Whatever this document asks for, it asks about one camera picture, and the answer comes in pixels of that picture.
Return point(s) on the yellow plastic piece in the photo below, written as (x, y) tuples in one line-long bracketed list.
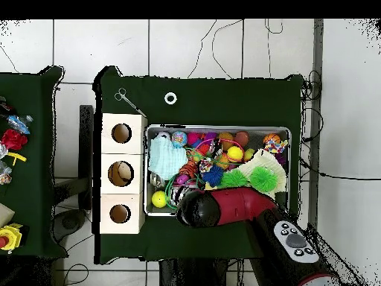
[(18, 156)]

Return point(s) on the yellow smiley ball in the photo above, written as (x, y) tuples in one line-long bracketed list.
[(235, 154)]

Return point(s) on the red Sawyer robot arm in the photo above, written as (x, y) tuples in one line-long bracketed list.
[(238, 205)]

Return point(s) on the light blue muslin cloth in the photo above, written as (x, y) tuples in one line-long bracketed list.
[(166, 161)]

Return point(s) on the red crumpled item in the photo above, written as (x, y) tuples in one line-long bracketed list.
[(13, 139)]

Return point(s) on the beige box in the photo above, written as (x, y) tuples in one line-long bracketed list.
[(5, 214)]

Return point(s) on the clear plastic packet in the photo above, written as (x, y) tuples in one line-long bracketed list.
[(5, 174)]

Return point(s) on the colourful spotted cloth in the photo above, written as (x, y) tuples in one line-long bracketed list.
[(275, 146)]

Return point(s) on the blue and clear packet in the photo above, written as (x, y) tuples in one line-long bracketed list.
[(19, 123)]

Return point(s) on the cream knitted cloth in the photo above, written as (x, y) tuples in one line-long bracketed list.
[(268, 159)]

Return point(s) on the crushed clear plastic bottle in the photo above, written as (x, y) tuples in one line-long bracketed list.
[(180, 193)]

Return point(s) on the silver scissors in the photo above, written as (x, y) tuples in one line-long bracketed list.
[(128, 101)]

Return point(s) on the orange basketball toy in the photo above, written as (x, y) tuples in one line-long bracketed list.
[(271, 138)]

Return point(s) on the black upright panel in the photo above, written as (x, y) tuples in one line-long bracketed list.
[(86, 134)]

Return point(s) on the tiger striped plush toy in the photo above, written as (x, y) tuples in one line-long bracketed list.
[(188, 169)]

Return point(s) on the large green spiky toy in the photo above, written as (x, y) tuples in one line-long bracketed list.
[(263, 178)]

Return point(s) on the dark green tablecloth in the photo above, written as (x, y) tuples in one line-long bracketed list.
[(35, 178), (223, 104)]

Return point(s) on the globe print ball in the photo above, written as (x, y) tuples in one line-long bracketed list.
[(179, 139)]

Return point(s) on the yellow emergency stop button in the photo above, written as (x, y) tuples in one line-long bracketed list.
[(10, 236)]

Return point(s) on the blue spiky ball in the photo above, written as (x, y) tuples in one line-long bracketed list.
[(212, 175)]

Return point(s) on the small green spiky toy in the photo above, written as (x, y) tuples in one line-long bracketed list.
[(234, 178)]

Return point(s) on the wooden box with three holes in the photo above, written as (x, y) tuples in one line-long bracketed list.
[(137, 166)]

